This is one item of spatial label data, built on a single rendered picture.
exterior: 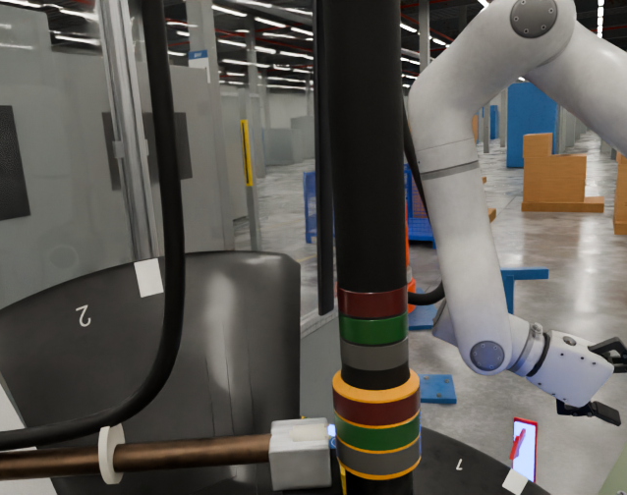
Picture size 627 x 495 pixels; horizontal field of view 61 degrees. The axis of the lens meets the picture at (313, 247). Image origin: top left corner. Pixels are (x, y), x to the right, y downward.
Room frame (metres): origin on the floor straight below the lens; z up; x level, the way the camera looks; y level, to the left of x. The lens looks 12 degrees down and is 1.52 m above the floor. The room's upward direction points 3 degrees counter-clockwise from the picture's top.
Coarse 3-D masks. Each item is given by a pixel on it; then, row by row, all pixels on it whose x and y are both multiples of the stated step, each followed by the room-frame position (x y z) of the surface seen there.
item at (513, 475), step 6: (510, 474) 0.45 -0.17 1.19; (516, 474) 0.45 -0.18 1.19; (510, 480) 0.44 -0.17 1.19; (516, 480) 0.44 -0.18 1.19; (522, 480) 0.44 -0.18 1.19; (504, 486) 0.43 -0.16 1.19; (510, 486) 0.43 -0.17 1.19; (516, 486) 0.43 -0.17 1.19; (522, 486) 0.43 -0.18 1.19; (516, 492) 0.42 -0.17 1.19
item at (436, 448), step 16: (432, 432) 0.49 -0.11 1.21; (432, 448) 0.47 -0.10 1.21; (448, 448) 0.47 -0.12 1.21; (464, 448) 0.47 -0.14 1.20; (432, 464) 0.45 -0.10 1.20; (480, 464) 0.45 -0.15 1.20; (496, 464) 0.46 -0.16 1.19; (416, 480) 0.43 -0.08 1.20; (432, 480) 0.43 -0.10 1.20; (448, 480) 0.43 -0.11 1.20; (464, 480) 0.43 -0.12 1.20; (480, 480) 0.43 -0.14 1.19; (496, 480) 0.44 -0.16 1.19; (528, 480) 0.44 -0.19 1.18
